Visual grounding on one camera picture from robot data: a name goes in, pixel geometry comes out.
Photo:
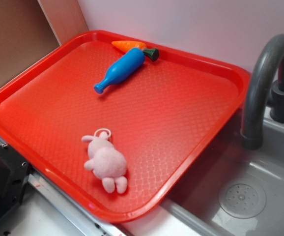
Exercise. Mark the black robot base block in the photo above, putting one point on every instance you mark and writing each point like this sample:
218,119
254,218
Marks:
14,171

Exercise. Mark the blue plastic toy bottle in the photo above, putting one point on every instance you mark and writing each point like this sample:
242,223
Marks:
121,69

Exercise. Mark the red plastic tray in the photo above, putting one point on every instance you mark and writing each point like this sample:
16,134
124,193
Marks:
161,119

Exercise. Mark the pink plush bunny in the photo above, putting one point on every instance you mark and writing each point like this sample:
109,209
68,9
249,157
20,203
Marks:
105,161

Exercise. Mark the orange toy carrot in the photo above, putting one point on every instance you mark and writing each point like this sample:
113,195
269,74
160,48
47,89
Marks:
126,45

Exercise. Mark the grey plastic sink basin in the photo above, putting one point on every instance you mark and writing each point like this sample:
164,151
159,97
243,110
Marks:
194,199

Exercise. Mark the round sink drain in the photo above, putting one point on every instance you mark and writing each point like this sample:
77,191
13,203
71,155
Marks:
242,198

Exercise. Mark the grey toy faucet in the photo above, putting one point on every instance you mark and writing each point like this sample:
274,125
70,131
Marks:
266,89

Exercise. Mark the brown cardboard box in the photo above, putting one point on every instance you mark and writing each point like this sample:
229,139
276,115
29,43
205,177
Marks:
31,29

